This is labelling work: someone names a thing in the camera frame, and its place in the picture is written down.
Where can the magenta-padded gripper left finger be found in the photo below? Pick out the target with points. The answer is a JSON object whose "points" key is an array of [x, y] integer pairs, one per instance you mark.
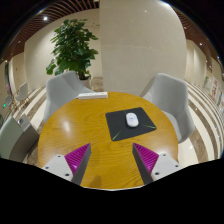
{"points": [[63, 165]]}

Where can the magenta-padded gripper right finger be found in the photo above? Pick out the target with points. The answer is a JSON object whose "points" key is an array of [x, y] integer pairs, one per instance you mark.
{"points": [[156, 165]]}

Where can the white printed computer mouse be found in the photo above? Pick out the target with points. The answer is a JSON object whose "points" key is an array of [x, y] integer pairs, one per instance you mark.
{"points": [[132, 120]]}

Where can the black mouse pad green lines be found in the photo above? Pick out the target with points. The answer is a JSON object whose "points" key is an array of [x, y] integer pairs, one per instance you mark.
{"points": [[116, 125]]}

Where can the grey green lounge chair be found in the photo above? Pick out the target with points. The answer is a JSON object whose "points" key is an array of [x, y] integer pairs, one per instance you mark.
{"points": [[16, 141]]}

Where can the grey shell chair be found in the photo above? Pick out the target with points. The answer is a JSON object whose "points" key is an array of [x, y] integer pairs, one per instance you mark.
{"points": [[61, 90], [171, 100]]}

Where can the small white chair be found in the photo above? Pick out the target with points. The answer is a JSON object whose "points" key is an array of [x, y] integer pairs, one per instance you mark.
{"points": [[22, 91]]}

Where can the red white standing sign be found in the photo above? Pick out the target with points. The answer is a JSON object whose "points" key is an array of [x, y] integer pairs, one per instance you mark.
{"points": [[214, 88]]}

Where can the green potted plant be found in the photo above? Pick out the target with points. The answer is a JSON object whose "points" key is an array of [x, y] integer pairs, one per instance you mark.
{"points": [[73, 45]]}

